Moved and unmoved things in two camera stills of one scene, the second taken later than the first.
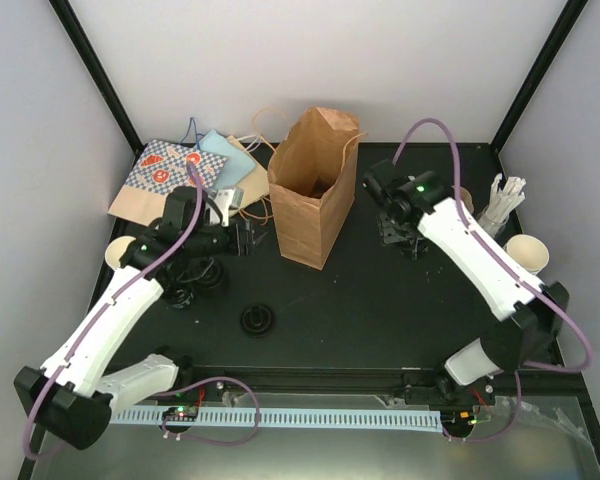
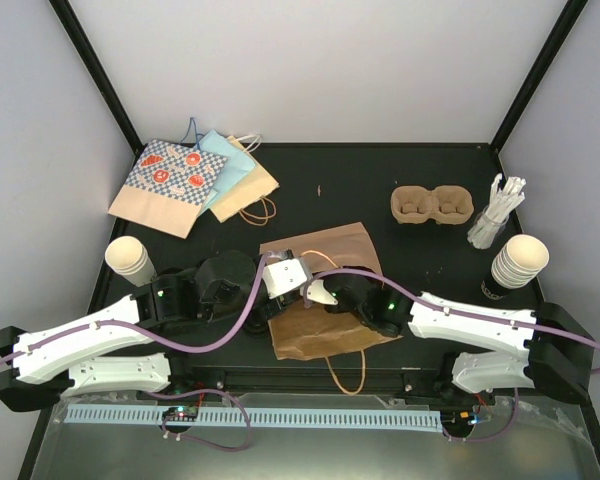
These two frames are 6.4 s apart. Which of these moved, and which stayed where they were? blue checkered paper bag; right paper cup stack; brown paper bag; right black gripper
Moved: right black gripper; brown paper bag
Stayed: right paper cup stack; blue checkered paper bag
